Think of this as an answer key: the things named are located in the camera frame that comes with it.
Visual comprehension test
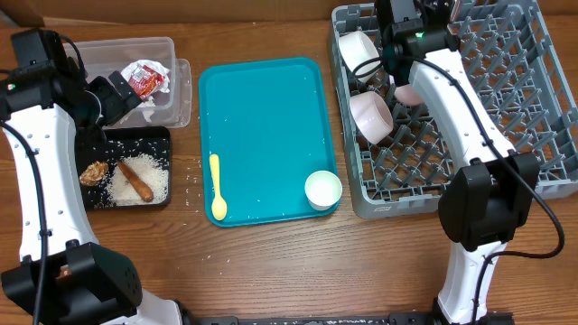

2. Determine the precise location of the red snack wrapper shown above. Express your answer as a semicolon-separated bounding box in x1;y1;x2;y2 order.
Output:
128;64;165;101

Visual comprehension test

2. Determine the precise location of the white napkin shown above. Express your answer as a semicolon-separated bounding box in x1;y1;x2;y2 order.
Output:
121;60;171;123

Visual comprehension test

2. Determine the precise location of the white bowl with rice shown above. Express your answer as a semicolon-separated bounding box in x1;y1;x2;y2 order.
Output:
338;31;379;83

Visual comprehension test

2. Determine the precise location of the large white plate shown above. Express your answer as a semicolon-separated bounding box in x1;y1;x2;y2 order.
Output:
389;76;424;107

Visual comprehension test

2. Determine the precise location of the brown food chunk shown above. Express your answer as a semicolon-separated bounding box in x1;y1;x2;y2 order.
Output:
79;161;108;187

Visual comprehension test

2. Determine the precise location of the pile of rice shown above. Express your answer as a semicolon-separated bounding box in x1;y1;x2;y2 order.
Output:
106;153;170;206

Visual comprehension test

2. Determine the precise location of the pink bowl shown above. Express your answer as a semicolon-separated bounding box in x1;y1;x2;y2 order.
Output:
350;91;394;144

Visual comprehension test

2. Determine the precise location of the yellow plastic spoon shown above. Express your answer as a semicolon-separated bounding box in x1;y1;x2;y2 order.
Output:
210;153;228;221

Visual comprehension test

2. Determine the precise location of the teal serving tray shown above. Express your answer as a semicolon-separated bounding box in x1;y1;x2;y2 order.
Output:
198;57;338;228

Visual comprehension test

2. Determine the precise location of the white cup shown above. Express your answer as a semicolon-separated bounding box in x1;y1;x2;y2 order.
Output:
304;171;342;211

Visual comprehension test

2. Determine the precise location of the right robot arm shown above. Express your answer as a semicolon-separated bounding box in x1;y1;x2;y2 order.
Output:
375;0;539;324

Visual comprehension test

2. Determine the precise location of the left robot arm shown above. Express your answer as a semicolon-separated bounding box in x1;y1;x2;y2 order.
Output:
1;29;193;324

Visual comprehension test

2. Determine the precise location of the clear plastic waste bin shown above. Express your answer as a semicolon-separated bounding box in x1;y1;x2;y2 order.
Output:
76;37;192;129

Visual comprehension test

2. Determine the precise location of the grey dishwasher rack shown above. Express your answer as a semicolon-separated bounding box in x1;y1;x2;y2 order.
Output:
330;1;577;218

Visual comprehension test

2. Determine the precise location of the black plastic tray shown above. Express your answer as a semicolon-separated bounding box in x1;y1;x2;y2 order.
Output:
76;126;172;210

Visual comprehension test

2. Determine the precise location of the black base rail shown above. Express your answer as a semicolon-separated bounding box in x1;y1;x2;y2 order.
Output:
180;311;516;325

